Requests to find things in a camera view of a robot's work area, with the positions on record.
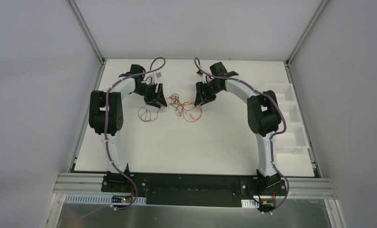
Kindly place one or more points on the white foam compartment tray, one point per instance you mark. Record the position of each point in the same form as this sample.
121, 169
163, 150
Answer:
294, 140

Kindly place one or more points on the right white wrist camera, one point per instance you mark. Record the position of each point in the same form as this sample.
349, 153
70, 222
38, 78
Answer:
205, 78

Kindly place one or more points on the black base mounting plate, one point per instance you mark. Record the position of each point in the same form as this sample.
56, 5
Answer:
227, 191

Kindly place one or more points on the left aluminium corner post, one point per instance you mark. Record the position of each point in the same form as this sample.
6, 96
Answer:
85, 30

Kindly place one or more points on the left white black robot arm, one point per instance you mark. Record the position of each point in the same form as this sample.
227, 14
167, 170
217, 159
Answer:
106, 117

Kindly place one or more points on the left green controller board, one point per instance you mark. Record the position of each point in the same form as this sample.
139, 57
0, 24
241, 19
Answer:
121, 199

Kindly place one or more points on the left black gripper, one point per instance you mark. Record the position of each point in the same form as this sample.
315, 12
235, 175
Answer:
153, 93

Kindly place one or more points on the right white slotted cable duct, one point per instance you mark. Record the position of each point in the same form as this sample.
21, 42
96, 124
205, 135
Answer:
250, 203

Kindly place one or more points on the left white slotted cable duct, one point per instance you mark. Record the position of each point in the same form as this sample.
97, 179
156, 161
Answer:
99, 199

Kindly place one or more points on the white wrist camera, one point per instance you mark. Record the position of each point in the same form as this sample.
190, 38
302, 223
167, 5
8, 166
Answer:
151, 79
205, 78

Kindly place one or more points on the right aluminium corner post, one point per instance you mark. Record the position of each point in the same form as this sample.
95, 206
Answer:
310, 25

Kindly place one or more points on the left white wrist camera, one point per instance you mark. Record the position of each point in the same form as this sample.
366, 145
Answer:
151, 79

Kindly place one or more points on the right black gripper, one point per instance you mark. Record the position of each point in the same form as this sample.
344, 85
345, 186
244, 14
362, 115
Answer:
206, 90

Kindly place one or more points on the aluminium front frame rail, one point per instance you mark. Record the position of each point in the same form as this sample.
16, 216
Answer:
300, 188

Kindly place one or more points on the white slotted cable duct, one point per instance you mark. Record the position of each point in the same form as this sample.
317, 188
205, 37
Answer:
99, 199
250, 203

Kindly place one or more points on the aluminium corner post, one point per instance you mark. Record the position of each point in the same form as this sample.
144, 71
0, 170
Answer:
310, 25
85, 30

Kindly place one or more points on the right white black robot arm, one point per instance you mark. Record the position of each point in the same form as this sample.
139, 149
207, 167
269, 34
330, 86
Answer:
264, 116

